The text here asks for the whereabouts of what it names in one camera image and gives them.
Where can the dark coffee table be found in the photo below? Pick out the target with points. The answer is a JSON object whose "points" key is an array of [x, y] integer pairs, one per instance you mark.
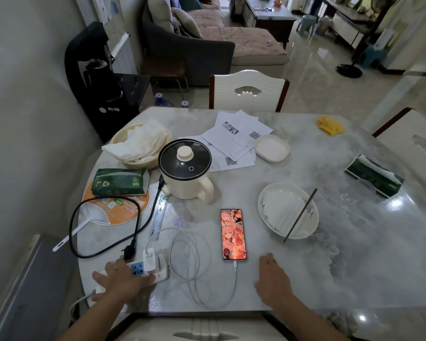
{"points": [[269, 19]]}

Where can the black chopsticks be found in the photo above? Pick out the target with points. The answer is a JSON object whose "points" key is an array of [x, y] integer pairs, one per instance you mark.
{"points": [[300, 215]]}

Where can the person's left hand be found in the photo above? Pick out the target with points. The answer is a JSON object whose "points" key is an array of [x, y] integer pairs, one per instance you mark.
{"points": [[122, 284]]}

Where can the blue plastic stool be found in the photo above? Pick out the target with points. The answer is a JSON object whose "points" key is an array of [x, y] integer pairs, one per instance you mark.
{"points": [[372, 55]]}

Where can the white dining chair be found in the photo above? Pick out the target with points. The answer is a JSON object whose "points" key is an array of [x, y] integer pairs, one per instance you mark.
{"points": [[246, 99], [408, 142]]}

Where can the person's right thumb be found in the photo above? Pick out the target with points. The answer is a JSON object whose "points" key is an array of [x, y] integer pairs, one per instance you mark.
{"points": [[259, 285]]}

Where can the glass pot lid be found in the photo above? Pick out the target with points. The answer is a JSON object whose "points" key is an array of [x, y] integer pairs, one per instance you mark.
{"points": [[174, 166]]}

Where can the cream electric cooking pot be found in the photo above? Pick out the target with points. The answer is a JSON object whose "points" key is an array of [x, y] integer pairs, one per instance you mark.
{"points": [[184, 189]]}

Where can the person's left fingers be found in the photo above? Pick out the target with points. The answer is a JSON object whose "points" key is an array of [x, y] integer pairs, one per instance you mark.
{"points": [[108, 271]]}

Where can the large blue water bottle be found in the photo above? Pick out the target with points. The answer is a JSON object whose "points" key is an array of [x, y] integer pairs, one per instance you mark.
{"points": [[160, 100]]}

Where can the white media cabinet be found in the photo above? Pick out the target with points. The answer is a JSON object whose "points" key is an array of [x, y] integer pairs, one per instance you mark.
{"points": [[346, 30]]}

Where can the beige sofa cushion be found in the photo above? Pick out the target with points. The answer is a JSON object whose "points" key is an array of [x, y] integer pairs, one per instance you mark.
{"points": [[188, 23], [160, 12]]}

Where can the white phone charger plug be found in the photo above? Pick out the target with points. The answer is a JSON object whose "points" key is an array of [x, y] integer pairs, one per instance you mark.
{"points": [[149, 259]]}

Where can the black floor fan stand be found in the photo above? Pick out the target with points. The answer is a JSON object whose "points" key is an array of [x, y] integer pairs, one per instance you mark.
{"points": [[348, 71]]}

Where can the white curtain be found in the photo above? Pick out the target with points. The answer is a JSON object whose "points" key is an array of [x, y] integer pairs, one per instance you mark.
{"points": [[411, 28]]}

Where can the person's right forearm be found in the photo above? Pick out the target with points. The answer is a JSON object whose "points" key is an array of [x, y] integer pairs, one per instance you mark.
{"points": [[305, 323]]}

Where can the smartphone with orange wallpaper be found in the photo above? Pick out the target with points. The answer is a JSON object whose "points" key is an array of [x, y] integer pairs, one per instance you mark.
{"points": [[233, 234]]}

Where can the crumpled white cloth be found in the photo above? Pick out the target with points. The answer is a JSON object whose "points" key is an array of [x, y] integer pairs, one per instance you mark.
{"points": [[142, 142]]}

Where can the pink sofa blanket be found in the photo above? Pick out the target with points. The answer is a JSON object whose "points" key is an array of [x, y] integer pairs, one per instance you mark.
{"points": [[248, 40]]}

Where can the printed paper sheet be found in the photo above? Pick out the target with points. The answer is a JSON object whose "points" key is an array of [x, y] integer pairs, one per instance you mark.
{"points": [[245, 124], [222, 142], [216, 165]]}

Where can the grey sofa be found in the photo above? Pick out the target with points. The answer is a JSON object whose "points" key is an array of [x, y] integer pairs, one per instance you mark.
{"points": [[198, 56]]}

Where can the yellow cloth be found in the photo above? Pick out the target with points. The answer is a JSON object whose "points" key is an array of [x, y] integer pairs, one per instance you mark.
{"points": [[330, 126]]}

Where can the grey plastic stool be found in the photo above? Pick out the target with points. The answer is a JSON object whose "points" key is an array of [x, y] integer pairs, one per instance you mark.
{"points": [[323, 25], [306, 23]]}

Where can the woven beige basket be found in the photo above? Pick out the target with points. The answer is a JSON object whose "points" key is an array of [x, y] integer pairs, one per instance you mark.
{"points": [[152, 164]]}

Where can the opened green tissue pack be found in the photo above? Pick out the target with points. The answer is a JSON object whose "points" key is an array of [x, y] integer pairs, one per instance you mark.
{"points": [[372, 177]]}

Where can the person's left forearm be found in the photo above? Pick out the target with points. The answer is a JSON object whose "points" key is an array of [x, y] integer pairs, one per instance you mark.
{"points": [[92, 321]]}

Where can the white floral plate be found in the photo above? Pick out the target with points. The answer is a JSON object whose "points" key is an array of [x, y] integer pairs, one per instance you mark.
{"points": [[282, 205]]}

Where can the orange round hand fan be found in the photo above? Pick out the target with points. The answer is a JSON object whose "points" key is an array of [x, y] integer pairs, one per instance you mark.
{"points": [[127, 209]]}

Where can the black water dispenser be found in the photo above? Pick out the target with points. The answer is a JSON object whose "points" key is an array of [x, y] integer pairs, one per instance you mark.
{"points": [[110, 117]]}

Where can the white power strip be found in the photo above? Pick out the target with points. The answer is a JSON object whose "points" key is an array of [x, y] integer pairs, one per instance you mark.
{"points": [[161, 271]]}

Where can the person's right hand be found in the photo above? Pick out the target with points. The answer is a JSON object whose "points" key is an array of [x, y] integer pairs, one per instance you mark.
{"points": [[273, 282]]}

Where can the small white square dish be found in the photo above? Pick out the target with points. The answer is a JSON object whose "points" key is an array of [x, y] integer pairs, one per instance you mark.
{"points": [[272, 149]]}

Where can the brown wooden stool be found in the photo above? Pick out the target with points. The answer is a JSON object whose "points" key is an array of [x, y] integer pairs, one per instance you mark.
{"points": [[163, 69]]}

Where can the flat green tissue pack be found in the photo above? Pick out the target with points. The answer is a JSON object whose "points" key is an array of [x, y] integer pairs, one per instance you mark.
{"points": [[119, 181]]}

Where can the clear plastic ruler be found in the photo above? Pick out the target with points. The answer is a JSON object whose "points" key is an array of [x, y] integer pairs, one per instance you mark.
{"points": [[158, 220]]}

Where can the small blue water bottle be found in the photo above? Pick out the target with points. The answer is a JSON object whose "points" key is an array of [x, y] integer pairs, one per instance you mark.
{"points": [[185, 104]]}

